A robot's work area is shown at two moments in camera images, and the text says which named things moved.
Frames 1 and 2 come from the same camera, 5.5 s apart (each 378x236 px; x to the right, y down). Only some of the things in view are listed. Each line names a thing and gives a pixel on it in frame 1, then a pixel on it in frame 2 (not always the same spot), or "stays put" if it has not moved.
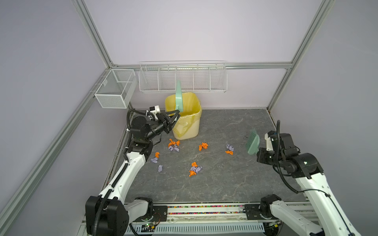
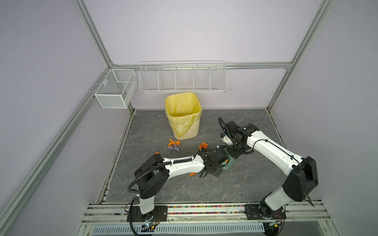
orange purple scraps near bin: [173, 145] stays put
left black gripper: [166, 122] to [217, 172]
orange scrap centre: [204, 145] stays put
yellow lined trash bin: [187, 126] stays put
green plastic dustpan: [179, 97] to [231, 160]
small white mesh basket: [117, 89] stays put
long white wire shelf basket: [196, 76] stays put
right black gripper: [261, 153] to [234, 155]
